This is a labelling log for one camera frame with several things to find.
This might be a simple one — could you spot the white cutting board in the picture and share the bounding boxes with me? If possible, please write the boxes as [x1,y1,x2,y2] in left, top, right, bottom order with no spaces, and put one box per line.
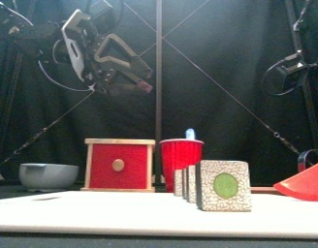
[0,190,318,240]

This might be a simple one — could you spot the red toy knife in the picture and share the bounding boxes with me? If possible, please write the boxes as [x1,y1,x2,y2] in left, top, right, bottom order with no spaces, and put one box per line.
[272,159,318,202]

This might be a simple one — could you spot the red plastic cup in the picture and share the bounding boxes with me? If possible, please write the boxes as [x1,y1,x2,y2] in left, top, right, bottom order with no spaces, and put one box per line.
[159,139,206,194]

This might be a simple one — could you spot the wooden box with red front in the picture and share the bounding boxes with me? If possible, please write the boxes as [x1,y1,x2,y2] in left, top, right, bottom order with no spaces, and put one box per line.
[82,139,157,193]

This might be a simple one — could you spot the grey bowl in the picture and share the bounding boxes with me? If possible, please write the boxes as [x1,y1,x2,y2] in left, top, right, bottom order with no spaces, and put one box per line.
[19,163,80,192]

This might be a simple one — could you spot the vertical metal frame pole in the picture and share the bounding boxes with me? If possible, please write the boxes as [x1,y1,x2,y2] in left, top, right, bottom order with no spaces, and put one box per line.
[154,0,165,186]

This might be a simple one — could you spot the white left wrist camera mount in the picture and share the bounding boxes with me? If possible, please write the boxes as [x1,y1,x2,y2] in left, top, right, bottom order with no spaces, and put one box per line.
[60,9,95,83]

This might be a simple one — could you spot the thin diagonal brace wire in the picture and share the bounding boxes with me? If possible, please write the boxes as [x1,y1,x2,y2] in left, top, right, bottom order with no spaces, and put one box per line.
[0,0,212,171]
[122,0,301,155]

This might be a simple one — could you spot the black tape ring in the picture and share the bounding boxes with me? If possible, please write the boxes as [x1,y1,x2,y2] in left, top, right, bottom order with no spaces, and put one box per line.
[297,148,318,172]

